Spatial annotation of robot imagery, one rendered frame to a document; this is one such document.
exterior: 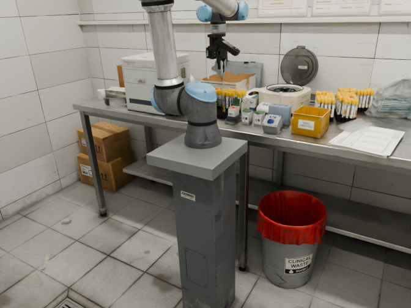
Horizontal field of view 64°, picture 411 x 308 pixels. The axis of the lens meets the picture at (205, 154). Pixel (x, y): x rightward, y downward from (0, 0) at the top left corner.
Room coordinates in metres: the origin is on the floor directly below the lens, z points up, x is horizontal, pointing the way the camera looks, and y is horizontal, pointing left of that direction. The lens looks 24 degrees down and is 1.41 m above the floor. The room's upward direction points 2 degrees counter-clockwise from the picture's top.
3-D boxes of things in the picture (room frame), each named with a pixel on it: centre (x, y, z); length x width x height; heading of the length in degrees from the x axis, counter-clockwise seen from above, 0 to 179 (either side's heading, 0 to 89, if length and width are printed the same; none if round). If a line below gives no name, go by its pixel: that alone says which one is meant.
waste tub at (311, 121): (1.40, -0.48, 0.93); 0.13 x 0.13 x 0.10; 55
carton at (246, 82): (2.00, -0.16, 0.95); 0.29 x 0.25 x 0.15; 148
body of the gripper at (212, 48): (1.68, -0.08, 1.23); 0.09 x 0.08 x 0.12; 59
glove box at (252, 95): (1.88, -0.31, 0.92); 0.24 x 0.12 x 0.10; 148
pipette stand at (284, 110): (1.51, -0.36, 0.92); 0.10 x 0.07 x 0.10; 60
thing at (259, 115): (1.52, -0.27, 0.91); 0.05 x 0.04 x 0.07; 148
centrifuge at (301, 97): (1.76, -0.44, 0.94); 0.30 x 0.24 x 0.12; 139
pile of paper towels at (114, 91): (2.23, 0.57, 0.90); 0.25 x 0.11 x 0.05; 58
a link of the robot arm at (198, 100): (1.23, 0.01, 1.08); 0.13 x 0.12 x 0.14; 61
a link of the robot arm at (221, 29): (1.68, -0.08, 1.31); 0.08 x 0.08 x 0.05
